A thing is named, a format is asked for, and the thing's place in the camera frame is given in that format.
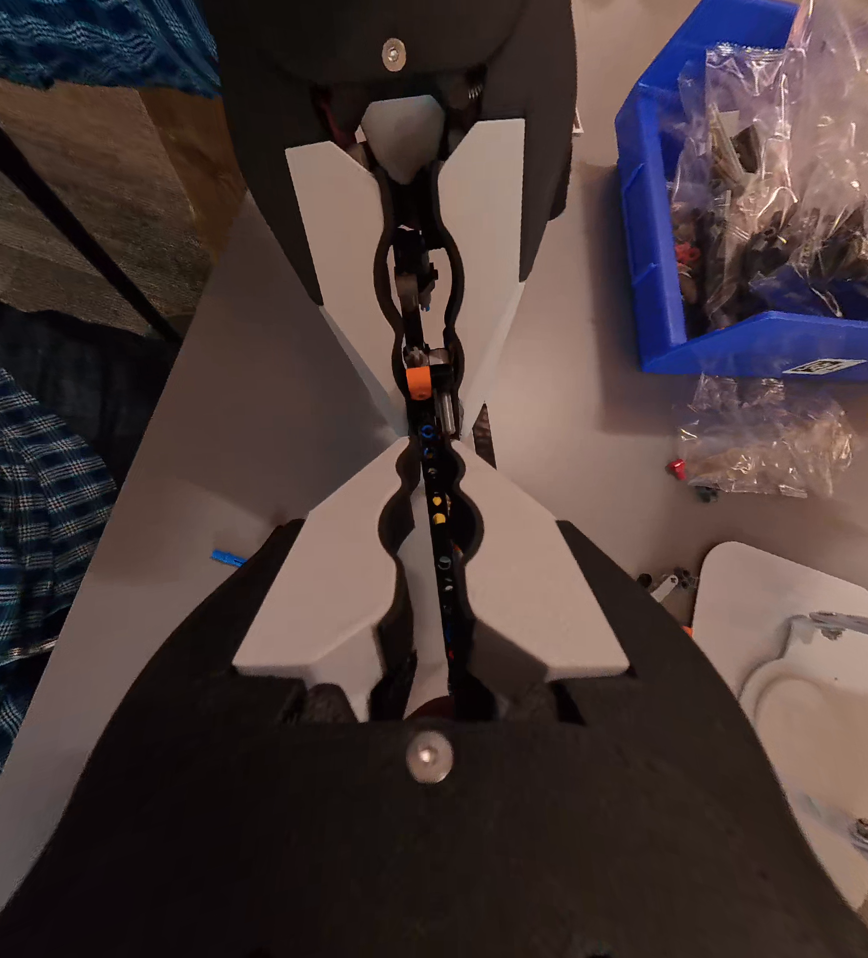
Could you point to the black metal table leg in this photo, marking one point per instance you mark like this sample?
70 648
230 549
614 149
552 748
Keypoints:
67 217

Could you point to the small black lego piece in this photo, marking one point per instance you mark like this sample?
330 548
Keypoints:
705 493

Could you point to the clear plastic bag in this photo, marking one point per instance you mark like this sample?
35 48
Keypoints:
763 434

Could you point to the black lego technic model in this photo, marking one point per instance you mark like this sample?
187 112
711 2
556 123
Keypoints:
434 479

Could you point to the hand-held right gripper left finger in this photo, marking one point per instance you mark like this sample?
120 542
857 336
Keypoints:
306 599

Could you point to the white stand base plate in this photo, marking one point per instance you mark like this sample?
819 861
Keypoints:
748 599

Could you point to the blue storage bin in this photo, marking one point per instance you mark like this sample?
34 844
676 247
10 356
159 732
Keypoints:
651 262

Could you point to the person's dark trousers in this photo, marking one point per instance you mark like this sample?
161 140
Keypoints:
67 374

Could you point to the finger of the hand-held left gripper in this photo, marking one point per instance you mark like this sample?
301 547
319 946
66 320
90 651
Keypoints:
490 209
336 224

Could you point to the person's plaid shirt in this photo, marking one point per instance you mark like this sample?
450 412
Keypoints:
22 561

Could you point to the long blue lego pin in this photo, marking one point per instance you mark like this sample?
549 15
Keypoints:
228 558

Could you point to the pile of clear lego bags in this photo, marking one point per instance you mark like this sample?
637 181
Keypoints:
778 187

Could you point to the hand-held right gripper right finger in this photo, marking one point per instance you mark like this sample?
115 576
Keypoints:
546 599

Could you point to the red lego bush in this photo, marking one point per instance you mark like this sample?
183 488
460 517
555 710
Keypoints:
676 468

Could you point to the small grey lego axle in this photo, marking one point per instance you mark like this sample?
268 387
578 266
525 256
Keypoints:
666 587

